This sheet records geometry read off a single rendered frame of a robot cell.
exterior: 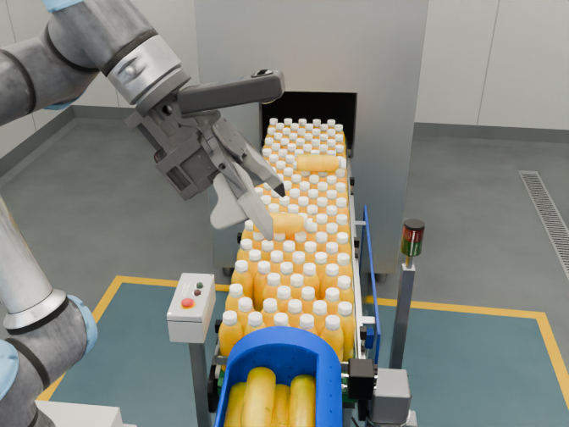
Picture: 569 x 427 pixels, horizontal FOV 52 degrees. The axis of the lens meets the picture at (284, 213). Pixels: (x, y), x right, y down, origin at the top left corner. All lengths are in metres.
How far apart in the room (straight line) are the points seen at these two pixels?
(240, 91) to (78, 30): 0.18
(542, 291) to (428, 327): 0.81
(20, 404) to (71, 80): 0.60
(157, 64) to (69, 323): 0.62
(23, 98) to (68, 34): 0.08
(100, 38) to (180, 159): 0.15
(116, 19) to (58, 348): 0.66
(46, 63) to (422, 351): 2.75
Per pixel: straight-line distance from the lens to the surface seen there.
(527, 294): 3.78
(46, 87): 0.71
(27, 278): 1.11
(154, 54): 0.65
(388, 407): 1.82
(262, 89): 0.63
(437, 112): 5.61
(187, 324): 1.68
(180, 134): 0.67
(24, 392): 1.12
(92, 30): 0.66
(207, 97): 0.64
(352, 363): 1.66
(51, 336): 1.13
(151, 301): 3.52
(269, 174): 0.73
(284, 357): 1.46
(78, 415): 1.28
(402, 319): 1.97
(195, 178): 0.66
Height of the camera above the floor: 2.16
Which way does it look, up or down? 30 degrees down
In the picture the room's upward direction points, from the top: straight up
